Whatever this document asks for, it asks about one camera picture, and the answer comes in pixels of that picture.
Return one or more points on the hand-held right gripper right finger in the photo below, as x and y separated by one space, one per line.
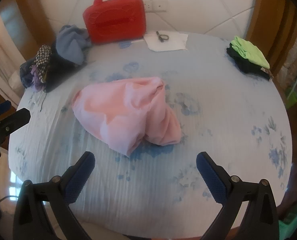
214 181

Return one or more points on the green plastic object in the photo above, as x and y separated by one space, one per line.
292 97

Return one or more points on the light green folded garment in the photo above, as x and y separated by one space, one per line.
251 52

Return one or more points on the small black tool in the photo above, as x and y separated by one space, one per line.
161 36

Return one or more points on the white paper sheet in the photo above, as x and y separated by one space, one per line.
171 44

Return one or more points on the black folded garment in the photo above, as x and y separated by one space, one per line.
243 66

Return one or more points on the white padded headboard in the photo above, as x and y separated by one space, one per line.
201 5

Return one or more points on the pink garment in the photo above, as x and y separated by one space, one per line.
128 110

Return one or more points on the red plastic carry case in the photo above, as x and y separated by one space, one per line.
113 20

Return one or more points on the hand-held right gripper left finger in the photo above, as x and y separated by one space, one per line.
76 183

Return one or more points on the green plastic bin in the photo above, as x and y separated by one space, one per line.
296 220

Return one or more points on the dark patterned cloth pile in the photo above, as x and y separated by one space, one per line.
42 61

